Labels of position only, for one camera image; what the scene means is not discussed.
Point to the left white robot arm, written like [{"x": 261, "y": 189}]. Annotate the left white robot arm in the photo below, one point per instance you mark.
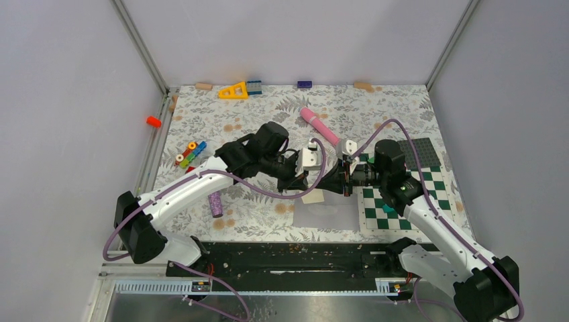
[{"x": 140, "y": 221}]

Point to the wooden block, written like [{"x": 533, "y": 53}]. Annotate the wooden block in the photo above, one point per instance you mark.
[
  {"x": 204, "y": 86},
  {"x": 364, "y": 86}
]

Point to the yellow triangle toy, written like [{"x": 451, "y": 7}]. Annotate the yellow triangle toy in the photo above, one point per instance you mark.
[{"x": 237, "y": 91}]

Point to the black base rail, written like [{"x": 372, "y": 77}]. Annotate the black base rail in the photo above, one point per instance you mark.
[{"x": 303, "y": 267}]

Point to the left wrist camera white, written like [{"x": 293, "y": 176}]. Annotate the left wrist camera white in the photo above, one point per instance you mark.
[{"x": 308, "y": 159}]

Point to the pink toy microphone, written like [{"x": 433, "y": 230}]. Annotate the pink toy microphone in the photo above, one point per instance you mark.
[{"x": 313, "y": 119}]

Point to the teal block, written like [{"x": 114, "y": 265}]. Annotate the teal block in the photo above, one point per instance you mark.
[{"x": 387, "y": 209}]

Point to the blue grey lego brick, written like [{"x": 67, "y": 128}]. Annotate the blue grey lego brick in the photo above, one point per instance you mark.
[{"x": 254, "y": 87}]

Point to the wooden block right back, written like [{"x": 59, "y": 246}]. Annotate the wooden block right back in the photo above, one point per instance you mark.
[{"x": 364, "y": 86}]

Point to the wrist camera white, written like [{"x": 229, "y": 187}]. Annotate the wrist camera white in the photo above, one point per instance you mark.
[
  {"x": 308, "y": 159},
  {"x": 345, "y": 150}
]

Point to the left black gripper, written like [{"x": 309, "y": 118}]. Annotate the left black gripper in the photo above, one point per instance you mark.
[{"x": 294, "y": 183}]

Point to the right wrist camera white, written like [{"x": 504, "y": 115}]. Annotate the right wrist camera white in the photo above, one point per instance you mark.
[{"x": 345, "y": 150}]

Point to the floral table mat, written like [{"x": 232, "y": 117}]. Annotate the floral table mat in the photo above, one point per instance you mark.
[{"x": 249, "y": 214}]

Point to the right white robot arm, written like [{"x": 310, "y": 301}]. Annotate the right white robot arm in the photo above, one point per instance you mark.
[{"x": 482, "y": 286}]

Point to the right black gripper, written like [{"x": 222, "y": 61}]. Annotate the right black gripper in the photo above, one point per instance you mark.
[{"x": 335, "y": 181}]

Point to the purple glitter microphone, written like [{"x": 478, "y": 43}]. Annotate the purple glitter microphone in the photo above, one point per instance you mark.
[{"x": 215, "y": 205}]

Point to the dark purple lego brick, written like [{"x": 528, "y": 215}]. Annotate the dark purple lego brick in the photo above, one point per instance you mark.
[{"x": 304, "y": 84}]

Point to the colourful lego toy stack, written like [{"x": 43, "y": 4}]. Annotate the colourful lego toy stack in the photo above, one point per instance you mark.
[{"x": 193, "y": 150}]

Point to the wooden block left back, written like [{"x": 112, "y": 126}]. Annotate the wooden block left back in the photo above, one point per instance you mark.
[{"x": 204, "y": 86}]

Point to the orange red cylinder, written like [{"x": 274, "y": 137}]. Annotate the orange red cylinder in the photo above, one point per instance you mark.
[{"x": 153, "y": 122}]

